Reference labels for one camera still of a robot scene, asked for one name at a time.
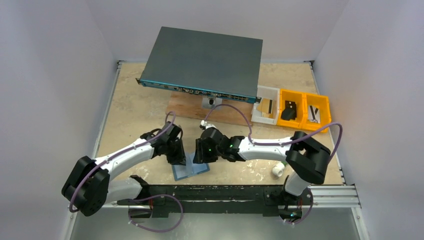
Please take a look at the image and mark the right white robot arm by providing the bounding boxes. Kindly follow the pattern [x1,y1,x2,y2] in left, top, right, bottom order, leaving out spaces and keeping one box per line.
[192,126,331,204]

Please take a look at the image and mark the black block in bin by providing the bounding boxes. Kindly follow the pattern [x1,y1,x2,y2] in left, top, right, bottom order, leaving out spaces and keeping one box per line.
[284,100,297,111]

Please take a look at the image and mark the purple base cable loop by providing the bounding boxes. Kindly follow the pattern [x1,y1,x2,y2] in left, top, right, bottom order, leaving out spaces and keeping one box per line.
[127,194,184,233]

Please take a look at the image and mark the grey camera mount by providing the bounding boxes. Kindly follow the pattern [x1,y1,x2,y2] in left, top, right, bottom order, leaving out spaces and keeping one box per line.
[201,96,223,110]

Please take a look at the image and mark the blue card holder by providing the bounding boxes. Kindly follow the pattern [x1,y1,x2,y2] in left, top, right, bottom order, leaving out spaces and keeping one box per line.
[171,152,211,182]

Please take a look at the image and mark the grey card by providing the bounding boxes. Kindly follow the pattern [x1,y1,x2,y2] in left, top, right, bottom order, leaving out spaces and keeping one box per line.
[268,99,273,115]

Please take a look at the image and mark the clear plastic card sleeves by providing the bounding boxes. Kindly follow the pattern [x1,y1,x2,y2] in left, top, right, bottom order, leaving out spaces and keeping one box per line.
[174,153,206,179]

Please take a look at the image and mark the yellow bin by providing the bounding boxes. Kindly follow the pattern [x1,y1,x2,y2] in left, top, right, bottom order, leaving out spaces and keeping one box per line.
[302,93,332,131]
[276,88,307,129]

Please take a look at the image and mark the yellow bin left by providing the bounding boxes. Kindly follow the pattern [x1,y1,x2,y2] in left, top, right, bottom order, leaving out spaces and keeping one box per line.
[276,88,307,129]

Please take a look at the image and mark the white pvc pipe fitting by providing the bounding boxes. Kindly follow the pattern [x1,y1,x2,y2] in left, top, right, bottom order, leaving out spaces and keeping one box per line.
[271,162,285,178]

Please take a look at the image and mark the yellow bin right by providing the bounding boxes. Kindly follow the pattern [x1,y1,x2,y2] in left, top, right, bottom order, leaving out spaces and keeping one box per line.
[302,93,332,131]

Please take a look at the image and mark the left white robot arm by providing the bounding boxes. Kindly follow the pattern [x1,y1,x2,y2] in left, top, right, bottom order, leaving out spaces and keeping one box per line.
[61,121,186,217]

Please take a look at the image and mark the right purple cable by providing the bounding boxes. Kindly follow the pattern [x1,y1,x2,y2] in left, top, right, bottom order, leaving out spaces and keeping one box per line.
[200,103,343,160]

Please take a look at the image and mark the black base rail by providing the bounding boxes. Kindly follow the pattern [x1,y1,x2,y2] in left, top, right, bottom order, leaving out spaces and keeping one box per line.
[117,184,313,220]

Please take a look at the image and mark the wooden board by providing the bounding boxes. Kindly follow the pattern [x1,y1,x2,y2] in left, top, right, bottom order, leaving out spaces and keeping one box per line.
[165,92,254,126]

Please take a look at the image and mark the white black card in bin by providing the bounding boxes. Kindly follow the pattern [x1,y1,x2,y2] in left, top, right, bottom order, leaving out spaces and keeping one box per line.
[307,105,321,124]

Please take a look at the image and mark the amber item in tray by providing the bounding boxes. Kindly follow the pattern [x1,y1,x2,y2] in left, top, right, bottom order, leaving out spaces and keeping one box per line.
[256,98,274,119]

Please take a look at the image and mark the grey network switch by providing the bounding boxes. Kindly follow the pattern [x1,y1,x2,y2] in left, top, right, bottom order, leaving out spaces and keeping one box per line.
[136,26,263,104]

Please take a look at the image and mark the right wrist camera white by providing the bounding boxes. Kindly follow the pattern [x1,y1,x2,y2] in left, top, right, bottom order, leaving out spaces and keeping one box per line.
[199,120,217,131]

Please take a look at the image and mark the white tray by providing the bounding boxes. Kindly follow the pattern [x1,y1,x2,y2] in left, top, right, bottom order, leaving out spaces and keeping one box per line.
[251,85,280,126]

